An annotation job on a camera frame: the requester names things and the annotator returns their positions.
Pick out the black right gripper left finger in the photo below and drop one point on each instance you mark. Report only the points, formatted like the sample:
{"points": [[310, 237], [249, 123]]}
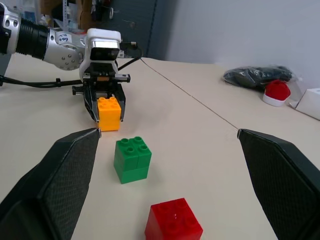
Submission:
{"points": [[50, 190]]}

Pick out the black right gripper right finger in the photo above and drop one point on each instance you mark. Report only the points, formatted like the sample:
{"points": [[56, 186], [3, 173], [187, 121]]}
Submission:
{"points": [[285, 185]]}

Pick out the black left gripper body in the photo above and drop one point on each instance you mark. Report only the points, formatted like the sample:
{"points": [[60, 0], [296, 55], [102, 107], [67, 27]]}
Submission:
{"points": [[102, 86]]}

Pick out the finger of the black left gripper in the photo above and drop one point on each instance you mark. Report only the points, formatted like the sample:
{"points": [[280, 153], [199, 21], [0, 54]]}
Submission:
{"points": [[91, 102], [122, 105]]}

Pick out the orange toy brick cube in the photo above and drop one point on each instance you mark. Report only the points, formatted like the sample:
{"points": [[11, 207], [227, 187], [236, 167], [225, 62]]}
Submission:
{"points": [[108, 117]]}

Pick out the green toy brick cube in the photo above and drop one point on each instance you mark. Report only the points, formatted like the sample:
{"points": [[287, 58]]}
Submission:
{"points": [[131, 162]]}

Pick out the dark grey cabinet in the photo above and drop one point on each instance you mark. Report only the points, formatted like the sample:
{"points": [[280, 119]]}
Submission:
{"points": [[152, 27]]}

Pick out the white cardboard box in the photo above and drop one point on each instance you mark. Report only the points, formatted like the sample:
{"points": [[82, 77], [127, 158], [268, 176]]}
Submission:
{"points": [[310, 102]]}

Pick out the red and white hat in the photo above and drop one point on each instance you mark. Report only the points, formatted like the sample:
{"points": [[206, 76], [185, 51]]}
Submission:
{"points": [[276, 93]]}

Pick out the black plastic bag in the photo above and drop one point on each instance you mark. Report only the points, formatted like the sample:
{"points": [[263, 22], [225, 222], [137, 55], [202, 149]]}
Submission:
{"points": [[252, 76]]}

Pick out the red toy brick cube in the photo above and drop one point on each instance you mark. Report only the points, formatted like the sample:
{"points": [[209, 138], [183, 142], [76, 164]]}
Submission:
{"points": [[172, 222]]}

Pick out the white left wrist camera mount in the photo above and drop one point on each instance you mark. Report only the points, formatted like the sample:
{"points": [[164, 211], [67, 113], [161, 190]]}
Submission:
{"points": [[105, 33]]}

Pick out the white perforated shelf post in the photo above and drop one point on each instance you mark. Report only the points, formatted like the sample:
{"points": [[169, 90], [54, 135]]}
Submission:
{"points": [[66, 15]]}

